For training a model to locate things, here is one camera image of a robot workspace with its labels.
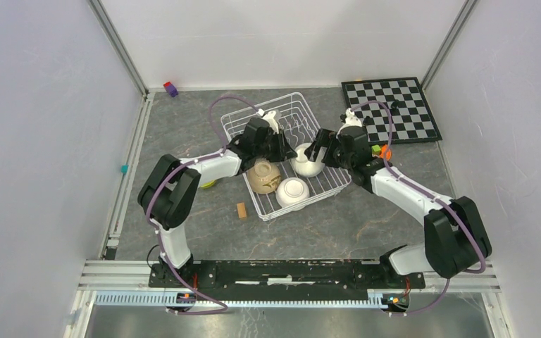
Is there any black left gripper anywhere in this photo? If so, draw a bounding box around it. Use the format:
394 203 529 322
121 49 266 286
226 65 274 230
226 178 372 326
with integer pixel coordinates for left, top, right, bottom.
254 129 297 163

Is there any white ribbed bowl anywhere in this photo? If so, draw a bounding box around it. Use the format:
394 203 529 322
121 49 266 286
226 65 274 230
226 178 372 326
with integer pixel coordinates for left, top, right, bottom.
290 142 325 178

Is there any beige ceramic bowl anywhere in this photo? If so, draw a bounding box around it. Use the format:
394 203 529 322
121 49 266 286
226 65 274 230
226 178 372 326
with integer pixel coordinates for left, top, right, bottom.
247 159 282 194

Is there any yellow bowl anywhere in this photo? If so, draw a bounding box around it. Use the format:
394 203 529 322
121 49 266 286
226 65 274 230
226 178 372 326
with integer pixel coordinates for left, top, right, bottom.
200 180 217 189

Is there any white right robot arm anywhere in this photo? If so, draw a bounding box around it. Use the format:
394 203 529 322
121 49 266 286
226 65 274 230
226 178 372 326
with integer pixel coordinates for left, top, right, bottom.
304 126 492 287

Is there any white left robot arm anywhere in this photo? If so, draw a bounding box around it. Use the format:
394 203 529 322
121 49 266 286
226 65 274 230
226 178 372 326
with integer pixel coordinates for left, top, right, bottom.
138 117 297 287

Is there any white smooth bowl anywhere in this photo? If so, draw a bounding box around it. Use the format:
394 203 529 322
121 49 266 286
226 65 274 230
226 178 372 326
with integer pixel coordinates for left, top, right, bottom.
275 177 310 208

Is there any green toy block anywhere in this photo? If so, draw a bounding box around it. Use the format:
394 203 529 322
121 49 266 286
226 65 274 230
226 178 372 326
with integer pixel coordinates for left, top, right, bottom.
371 145 382 156

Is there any black chess piece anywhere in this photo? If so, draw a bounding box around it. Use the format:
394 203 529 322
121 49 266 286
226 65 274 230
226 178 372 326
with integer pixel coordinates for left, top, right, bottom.
390 100 402 111
362 116 374 126

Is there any orange toy block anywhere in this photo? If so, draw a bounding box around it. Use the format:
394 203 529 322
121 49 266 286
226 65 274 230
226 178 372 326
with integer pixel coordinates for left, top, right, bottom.
380 144 392 161

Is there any small wooden block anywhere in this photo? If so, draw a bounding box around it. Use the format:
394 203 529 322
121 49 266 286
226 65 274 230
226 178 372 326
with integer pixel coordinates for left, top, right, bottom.
236 202 247 220

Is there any red purple toy block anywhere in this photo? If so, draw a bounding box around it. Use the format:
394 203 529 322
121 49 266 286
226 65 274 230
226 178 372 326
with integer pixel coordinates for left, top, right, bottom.
163 82 178 97

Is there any black white chessboard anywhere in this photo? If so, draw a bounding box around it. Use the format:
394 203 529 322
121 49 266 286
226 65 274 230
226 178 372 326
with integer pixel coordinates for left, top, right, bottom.
341 77 442 145

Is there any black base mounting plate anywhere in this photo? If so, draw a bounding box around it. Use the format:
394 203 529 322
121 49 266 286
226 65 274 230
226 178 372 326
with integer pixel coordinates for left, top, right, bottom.
148 259 425 303

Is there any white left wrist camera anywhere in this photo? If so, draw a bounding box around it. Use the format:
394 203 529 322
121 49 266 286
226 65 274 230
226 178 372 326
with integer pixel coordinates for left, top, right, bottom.
256 108 281 134

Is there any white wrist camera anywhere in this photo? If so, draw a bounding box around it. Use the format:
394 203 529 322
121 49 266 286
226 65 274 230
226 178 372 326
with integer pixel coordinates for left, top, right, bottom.
337 108 363 134
256 108 281 134

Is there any white wire dish rack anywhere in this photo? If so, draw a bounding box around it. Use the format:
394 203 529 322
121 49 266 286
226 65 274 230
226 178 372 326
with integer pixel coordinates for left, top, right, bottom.
243 92 352 221

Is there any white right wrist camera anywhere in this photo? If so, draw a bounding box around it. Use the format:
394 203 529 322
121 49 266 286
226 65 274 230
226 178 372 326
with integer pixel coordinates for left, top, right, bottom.
337 108 363 134

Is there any aluminium frame rail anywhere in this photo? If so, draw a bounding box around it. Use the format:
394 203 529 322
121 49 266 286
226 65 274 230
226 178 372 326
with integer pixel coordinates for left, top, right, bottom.
63 92 155 337

